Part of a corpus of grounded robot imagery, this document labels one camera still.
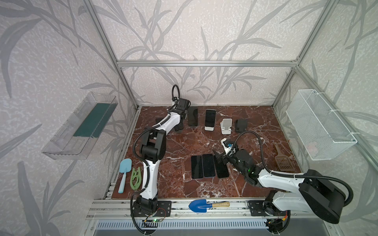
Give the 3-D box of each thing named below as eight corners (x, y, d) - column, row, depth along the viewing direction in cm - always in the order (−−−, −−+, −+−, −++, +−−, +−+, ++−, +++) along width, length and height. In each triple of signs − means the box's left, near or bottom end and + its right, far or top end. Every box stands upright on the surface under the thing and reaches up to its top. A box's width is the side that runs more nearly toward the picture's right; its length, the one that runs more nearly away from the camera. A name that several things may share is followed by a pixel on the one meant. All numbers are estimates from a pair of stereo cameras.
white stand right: (221, 134, 106) (223, 125, 98) (220, 127, 110) (222, 118, 102) (230, 134, 106) (233, 125, 98) (229, 127, 110) (232, 118, 102)
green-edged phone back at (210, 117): (205, 127, 109) (206, 113, 96) (205, 123, 111) (206, 109, 99) (214, 127, 109) (216, 113, 96) (213, 123, 111) (215, 109, 99)
